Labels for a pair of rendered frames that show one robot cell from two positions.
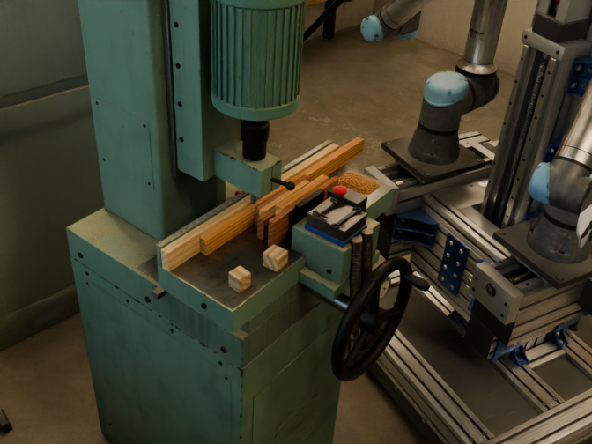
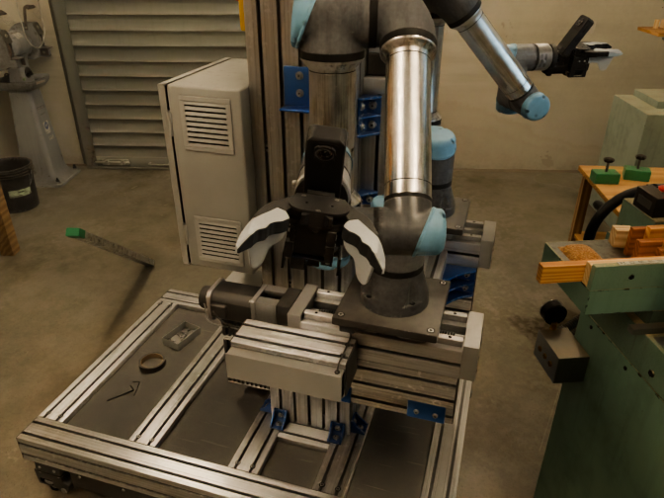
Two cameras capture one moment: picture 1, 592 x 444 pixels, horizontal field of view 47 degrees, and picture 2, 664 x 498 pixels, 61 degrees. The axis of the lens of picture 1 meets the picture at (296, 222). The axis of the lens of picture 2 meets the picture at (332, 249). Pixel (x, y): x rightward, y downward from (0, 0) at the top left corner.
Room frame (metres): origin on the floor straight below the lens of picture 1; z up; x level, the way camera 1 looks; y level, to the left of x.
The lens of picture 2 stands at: (2.58, 0.31, 1.52)
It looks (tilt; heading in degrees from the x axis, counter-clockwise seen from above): 29 degrees down; 228
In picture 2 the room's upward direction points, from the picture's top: straight up
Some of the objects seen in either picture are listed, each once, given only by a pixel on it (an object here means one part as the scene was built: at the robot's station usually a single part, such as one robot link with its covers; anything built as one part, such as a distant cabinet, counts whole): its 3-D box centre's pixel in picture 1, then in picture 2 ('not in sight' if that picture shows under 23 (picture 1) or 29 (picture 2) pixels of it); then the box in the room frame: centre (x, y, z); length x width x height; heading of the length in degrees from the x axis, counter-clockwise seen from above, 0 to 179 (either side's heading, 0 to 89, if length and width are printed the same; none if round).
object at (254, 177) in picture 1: (247, 170); not in sight; (1.26, 0.11, 1.03); 0.14 x 0.07 x 0.09; 54
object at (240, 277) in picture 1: (240, 278); not in sight; (1.03, 0.10, 0.92); 0.03 x 0.03 x 0.04; 49
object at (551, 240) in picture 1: (563, 228); (430, 193); (1.36, -0.65, 0.87); 0.15 x 0.15 x 0.10
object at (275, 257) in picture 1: (275, 258); not in sight; (1.10, 0.04, 0.92); 0.04 x 0.04 x 0.03; 58
